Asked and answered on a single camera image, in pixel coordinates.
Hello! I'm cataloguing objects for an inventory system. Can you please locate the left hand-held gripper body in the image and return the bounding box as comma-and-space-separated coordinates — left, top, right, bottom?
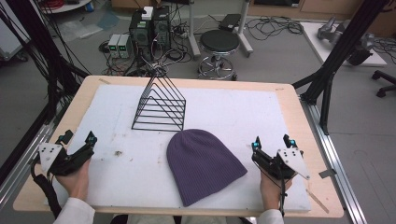
37, 142, 95, 177

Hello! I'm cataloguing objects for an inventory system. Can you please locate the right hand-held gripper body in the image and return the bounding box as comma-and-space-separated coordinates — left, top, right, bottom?
251, 147, 312, 181

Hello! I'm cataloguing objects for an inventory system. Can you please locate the purple knit beanie hat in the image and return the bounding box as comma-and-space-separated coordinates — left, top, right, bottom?
165, 128, 248, 208

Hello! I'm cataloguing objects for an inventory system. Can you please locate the black wire rack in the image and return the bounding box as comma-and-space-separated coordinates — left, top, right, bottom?
131, 67, 188, 133

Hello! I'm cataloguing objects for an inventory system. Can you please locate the person's left hand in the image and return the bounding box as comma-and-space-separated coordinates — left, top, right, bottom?
55, 158, 92, 201

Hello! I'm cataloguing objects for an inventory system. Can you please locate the person's right hand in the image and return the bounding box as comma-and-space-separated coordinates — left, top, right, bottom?
259, 170, 294, 211

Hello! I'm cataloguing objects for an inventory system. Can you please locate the grey tape piece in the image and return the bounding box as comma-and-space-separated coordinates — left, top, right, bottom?
318, 168, 338, 179

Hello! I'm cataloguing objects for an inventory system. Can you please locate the wooden stick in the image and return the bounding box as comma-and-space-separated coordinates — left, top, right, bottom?
305, 188, 331, 215

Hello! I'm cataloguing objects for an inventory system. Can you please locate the white foam mat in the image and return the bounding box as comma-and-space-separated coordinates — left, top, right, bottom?
46, 84, 313, 213

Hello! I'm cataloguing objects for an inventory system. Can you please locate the black metal stand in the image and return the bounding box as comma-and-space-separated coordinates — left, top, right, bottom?
291, 0, 390, 135
0, 0, 92, 126

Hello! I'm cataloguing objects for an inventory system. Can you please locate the grey power supply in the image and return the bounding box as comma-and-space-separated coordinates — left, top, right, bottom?
107, 34, 121, 59
118, 34, 134, 60

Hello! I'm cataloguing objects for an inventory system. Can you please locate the white platform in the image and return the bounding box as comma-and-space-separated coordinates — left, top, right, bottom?
300, 21, 389, 68

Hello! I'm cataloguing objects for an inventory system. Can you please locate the black round stool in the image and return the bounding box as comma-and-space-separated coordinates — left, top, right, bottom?
197, 29, 242, 81

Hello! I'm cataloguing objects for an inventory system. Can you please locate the black office chair base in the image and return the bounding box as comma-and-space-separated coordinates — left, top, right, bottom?
371, 69, 396, 98

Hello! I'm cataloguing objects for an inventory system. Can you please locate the black computer tower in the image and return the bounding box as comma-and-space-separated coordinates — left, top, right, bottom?
151, 5, 173, 53
128, 9, 154, 63

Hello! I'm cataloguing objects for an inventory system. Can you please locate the black flat box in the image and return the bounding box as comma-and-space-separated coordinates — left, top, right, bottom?
218, 13, 243, 33

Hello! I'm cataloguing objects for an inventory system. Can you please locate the white box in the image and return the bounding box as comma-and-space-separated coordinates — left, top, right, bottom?
141, 6, 155, 21

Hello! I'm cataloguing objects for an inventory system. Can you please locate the thin black cable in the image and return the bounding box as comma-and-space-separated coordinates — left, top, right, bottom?
279, 174, 288, 217

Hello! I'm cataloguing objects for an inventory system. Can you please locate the thick black sleeved cable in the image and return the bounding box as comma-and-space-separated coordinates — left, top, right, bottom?
30, 154, 64, 219

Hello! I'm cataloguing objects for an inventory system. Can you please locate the aluminium rail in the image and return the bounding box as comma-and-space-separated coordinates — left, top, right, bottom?
299, 95, 369, 224
0, 121, 61, 210

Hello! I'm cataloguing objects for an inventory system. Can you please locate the bundle of black floor cables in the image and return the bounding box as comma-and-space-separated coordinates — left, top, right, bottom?
245, 15, 304, 42

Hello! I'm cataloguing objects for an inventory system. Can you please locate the white stand frame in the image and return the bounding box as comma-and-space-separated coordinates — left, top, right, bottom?
186, 0, 254, 59

